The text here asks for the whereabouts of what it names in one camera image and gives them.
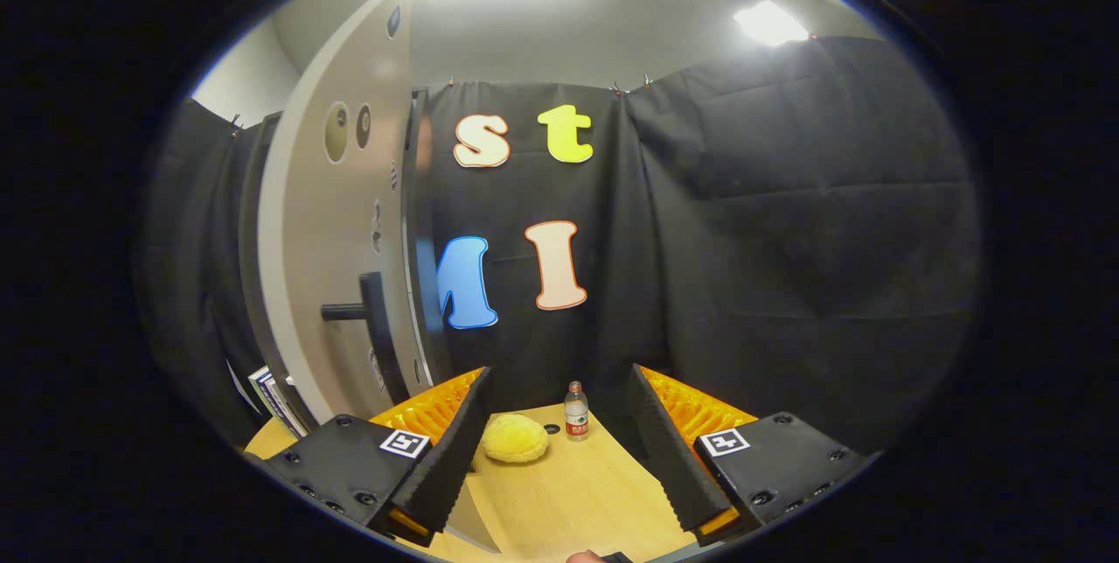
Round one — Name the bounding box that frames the small ceiling light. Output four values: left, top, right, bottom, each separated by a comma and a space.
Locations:
733, 0, 811, 46

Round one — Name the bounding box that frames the yellow plush bun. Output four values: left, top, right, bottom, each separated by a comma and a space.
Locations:
482, 414, 551, 463

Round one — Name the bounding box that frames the grey shoe cabinet door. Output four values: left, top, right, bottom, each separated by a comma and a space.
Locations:
256, 0, 429, 424

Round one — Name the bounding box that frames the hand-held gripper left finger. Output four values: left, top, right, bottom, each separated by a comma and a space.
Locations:
254, 365, 495, 546

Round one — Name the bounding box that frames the blue spine book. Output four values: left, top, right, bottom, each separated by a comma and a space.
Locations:
247, 368, 298, 437

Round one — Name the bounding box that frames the clear plastic water bottle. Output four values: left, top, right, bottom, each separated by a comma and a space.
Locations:
564, 381, 590, 441

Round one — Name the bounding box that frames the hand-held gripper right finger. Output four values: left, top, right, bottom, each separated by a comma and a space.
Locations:
626, 364, 875, 548

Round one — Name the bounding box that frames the white spine book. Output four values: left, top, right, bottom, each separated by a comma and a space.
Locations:
262, 371, 309, 440

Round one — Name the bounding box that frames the black backdrop cloth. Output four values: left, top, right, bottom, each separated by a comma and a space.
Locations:
140, 34, 984, 459

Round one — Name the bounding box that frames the grey shoe cabinet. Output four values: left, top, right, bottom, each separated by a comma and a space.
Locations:
236, 87, 455, 437

